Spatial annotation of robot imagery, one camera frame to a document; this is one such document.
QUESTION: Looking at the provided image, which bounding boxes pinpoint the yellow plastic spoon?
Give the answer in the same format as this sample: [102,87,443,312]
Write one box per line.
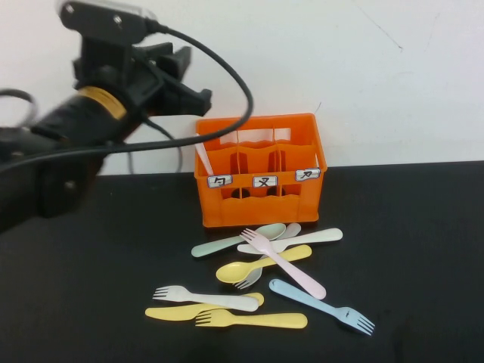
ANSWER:
[216,244,312,284]

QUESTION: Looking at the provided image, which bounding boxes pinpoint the pink plastic fork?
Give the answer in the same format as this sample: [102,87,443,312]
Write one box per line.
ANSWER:
[240,228,327,300]

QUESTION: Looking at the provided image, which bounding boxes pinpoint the blue plastic fork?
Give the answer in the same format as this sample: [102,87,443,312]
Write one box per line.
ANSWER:
[268,278,376,337]

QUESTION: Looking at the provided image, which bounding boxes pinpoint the green plastic spoon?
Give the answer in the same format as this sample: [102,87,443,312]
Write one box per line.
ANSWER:
[191,222,287,259]

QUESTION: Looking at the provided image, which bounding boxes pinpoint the thin black cable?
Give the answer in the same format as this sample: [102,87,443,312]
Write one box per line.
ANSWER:
[126,115,185,175]

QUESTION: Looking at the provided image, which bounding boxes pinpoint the orange plastic cutlery holder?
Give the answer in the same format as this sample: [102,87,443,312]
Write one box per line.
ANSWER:
[194,112,327,228]

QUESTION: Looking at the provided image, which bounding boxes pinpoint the white knife character label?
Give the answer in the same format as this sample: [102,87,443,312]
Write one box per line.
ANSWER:
[294,167,321,182]

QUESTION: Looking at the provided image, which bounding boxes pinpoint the grey plastic fork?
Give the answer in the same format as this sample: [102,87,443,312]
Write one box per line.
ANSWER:
[233,222,303,290]

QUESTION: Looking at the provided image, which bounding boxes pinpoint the thick black camera cable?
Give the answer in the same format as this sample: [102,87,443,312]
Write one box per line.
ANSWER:
[0,20,255,175]

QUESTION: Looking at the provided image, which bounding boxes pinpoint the white plastic fork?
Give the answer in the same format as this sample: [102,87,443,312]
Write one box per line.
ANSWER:
[152,285,260,312]

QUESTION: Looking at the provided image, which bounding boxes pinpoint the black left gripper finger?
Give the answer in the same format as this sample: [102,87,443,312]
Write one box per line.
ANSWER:
[150,81,213,117]
[132,42,193,81]

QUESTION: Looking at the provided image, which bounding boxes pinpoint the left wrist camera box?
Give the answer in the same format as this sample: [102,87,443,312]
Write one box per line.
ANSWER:
[58,0,158,42]

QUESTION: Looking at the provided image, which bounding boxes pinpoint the yellow plastic fork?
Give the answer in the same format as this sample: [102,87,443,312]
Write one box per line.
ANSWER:
[194,309,309,330]

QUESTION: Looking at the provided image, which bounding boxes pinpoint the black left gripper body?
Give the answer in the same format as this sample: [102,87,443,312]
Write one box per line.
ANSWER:
[73,36,171,114]

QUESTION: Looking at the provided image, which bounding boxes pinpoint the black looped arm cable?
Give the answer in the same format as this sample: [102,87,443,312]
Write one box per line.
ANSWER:
[0,88,39,128]

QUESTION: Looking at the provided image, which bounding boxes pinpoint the white plastic knife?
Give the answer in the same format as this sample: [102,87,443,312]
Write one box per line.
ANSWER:
[237,227,343,255]

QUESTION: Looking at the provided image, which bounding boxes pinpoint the yellow plastic knife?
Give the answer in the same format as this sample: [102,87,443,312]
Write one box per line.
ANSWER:
[144,292,265,322]

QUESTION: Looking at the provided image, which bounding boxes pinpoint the white spoon character label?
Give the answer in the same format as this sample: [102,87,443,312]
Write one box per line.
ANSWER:
[206,174,233,189]

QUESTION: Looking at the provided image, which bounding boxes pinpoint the pink plastic spoon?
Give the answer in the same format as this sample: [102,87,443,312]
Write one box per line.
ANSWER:
[194,132,213,178]

